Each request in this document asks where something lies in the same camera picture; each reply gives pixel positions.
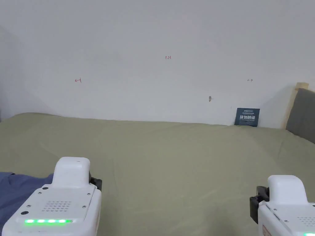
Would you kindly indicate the dark blue card with print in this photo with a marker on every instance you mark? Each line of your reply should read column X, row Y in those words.
column 247, row 117

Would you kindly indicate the dark blue shirt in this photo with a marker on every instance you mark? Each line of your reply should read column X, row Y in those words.
column 17, row 194

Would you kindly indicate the bed with pale green sheet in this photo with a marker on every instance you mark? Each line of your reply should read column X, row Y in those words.
column 172, row 159

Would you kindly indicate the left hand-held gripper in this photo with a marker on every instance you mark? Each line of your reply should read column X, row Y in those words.
column 61, row 204

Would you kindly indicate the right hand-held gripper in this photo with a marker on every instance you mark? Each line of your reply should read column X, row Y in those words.
column 285, row 211

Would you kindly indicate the grey padded headboard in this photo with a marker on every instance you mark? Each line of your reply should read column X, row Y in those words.
column 302, row 115

